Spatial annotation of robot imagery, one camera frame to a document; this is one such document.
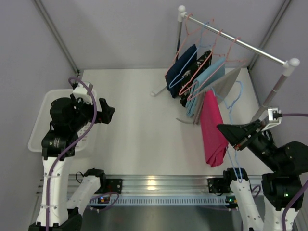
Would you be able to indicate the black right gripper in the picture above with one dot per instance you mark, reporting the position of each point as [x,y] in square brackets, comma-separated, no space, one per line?
[247,135]

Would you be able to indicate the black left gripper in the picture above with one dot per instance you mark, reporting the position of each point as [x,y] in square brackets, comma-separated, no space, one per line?
[96,111]

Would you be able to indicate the pink trousers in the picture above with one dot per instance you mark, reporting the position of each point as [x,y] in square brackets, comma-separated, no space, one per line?
[215,144]

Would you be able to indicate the light blue wire hanger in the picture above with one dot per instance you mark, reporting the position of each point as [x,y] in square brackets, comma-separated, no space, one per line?
[234,162]

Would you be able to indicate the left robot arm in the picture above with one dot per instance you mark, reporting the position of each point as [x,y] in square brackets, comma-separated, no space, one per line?
[57,211]

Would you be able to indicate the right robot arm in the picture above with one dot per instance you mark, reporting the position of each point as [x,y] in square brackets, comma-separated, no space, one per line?
[282,187]

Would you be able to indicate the grey trousers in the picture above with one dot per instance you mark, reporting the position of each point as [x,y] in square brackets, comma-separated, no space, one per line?
[220,88]

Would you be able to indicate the light blue trousers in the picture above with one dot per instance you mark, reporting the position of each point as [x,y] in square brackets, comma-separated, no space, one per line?
[191,105]

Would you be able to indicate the navy blue trousers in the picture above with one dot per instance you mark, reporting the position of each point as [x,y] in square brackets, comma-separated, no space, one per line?
[174,75]

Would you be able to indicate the black patterned trousers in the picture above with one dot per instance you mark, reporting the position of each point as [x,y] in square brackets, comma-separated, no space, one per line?
[195,69]

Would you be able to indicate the white plastic bin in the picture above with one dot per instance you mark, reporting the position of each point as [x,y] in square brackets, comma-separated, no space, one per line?
[84,148]

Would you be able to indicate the white metal clothes rack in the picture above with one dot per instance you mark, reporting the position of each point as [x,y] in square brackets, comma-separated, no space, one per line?
[289,65]

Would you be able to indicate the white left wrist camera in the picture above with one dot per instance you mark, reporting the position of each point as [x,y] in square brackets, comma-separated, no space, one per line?
[81,92]

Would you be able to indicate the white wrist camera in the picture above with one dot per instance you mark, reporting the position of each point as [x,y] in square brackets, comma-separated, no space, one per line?
[270,118]
[81,92]

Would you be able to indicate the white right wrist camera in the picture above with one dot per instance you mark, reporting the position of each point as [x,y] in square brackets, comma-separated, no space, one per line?
[270,118]

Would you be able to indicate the aluminium mounting rail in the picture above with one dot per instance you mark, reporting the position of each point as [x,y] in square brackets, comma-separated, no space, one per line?
[168,185]

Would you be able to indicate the slotted cable duct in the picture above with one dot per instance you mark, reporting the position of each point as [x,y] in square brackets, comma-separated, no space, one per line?
[164,201]

